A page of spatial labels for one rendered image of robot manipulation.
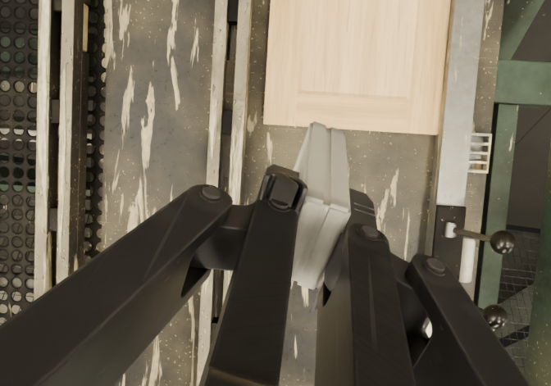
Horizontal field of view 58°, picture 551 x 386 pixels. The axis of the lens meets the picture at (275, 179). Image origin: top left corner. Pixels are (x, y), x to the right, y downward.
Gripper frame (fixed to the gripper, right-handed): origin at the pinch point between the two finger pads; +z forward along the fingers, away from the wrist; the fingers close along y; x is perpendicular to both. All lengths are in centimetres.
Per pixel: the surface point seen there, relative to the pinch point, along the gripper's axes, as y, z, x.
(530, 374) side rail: 61, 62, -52
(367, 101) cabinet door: 12, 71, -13
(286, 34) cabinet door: -5, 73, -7
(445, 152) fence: 28, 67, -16
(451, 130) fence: 27, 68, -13
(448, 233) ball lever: 32, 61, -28
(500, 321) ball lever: 41, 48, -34
